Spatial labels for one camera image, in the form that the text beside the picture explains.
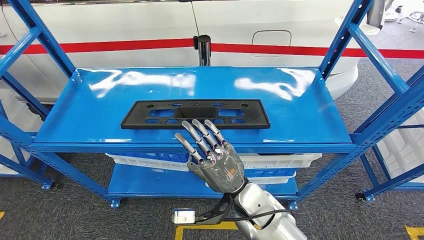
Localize black-topped stanchion post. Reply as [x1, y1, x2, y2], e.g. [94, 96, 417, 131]
[193, 34, 212, 67]

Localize red barrier belt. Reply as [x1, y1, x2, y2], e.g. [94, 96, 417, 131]
[0, 38, 196, 56]
[210, 43, 424, 60]

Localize yellow floor tape square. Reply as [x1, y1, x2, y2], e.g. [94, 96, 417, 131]
[404, 225, 424, 240]
[173, 221, 239, 240]

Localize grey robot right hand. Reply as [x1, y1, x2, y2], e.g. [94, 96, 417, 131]
[174, 118, 249, 195]

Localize white plastic crate stack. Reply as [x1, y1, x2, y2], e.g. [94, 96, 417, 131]
[377, 109, 424, 184]
[0, 89, 46, 175]

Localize office chair base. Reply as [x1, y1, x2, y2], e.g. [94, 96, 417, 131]
[396, 10, 424, 33]

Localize white car body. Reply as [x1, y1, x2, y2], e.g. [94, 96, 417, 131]
[0, 0, 382, 104]

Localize black plastic frame part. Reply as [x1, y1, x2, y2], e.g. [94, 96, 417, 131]
[120, 99, 271, 130]

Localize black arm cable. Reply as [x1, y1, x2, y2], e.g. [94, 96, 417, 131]
[228, 208, 294, 231]

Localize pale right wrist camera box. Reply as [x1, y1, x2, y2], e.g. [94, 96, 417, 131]
[172, 208, 196, 225]

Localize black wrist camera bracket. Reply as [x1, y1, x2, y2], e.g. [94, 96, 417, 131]
[193, 193, 234, 223]

